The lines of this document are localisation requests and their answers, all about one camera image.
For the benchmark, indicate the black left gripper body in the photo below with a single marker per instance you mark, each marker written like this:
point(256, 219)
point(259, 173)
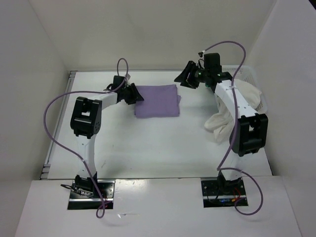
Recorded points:
point(126, 91)

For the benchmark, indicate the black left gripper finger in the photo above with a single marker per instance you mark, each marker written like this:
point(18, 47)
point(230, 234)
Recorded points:
point(135, 93)
point(130, 100)

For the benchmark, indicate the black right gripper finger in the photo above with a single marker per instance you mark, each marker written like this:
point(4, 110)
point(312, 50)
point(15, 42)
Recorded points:
point(190, 81)
point(185, 73)

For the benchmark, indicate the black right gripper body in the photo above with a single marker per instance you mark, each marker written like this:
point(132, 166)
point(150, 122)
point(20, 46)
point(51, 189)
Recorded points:
point(202, 74)

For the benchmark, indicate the purple t shirt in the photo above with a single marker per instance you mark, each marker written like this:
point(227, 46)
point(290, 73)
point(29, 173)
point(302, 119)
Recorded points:
point(159, 102)

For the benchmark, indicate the white t shirt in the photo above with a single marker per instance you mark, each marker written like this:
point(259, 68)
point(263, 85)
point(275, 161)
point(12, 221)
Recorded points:
point(234, 101)

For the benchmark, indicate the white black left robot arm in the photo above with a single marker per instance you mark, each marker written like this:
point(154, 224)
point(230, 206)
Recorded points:
point(86, 123)

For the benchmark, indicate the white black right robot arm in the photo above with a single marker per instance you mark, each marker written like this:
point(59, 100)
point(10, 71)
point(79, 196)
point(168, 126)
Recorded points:
point(249, 131)

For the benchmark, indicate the white plastic laundry basket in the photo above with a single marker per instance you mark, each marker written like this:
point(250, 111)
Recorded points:
point(247, 74)

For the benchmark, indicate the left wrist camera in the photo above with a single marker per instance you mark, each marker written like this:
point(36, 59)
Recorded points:
point(127, 78)

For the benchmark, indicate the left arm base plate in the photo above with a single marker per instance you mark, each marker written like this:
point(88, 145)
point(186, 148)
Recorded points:
point(79, 199)

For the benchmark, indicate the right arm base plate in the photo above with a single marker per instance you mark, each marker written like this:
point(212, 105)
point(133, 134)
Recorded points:
point(213, 196)

